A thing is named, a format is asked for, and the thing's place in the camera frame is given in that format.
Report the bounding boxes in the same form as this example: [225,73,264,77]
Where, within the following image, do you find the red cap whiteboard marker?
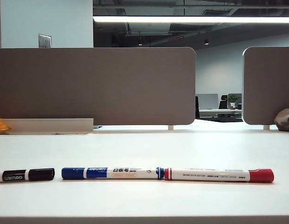
[163,168,275,183]

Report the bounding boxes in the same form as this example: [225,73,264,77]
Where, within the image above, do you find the black cap whiteboard marker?
[0,168,55,183]

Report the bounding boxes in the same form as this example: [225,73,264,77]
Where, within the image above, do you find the wide brown desk partition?
[0,47,197,126]

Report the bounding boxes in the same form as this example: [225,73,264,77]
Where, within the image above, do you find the grey background desk screen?
[196,93,219,110]

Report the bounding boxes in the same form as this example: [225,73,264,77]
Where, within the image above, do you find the blue cap whiteboard marker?
[61,166,165,180]

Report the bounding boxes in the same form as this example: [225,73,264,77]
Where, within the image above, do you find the white background desk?
[199,108,242,118]

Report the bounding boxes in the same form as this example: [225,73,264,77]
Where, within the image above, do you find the black office chair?
[219,95,229,110]

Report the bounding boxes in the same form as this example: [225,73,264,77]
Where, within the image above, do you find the small green potted plant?
[227,93,240,110]

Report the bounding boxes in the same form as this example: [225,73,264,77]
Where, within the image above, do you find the long ceiling light strip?
[93,15,289,24]

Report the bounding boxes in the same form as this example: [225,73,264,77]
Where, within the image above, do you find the narrow brown desk partition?
[242,46,289,126]

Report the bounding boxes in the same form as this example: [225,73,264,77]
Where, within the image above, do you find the brown crumpled object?
[274,108,289,131]

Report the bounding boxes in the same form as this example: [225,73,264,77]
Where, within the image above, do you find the orange object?
[0,118,12,134]

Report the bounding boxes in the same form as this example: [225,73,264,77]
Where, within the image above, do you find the metal wall switch plate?
[38,34,52,49]

